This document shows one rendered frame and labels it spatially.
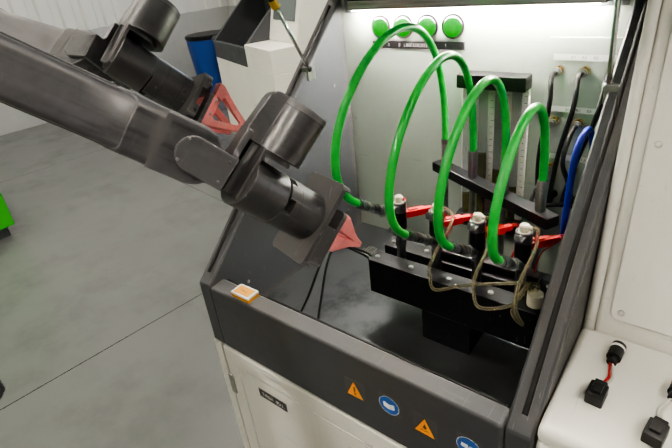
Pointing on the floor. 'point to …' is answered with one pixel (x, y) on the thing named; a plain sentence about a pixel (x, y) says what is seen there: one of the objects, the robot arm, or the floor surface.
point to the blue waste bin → (204, 54)
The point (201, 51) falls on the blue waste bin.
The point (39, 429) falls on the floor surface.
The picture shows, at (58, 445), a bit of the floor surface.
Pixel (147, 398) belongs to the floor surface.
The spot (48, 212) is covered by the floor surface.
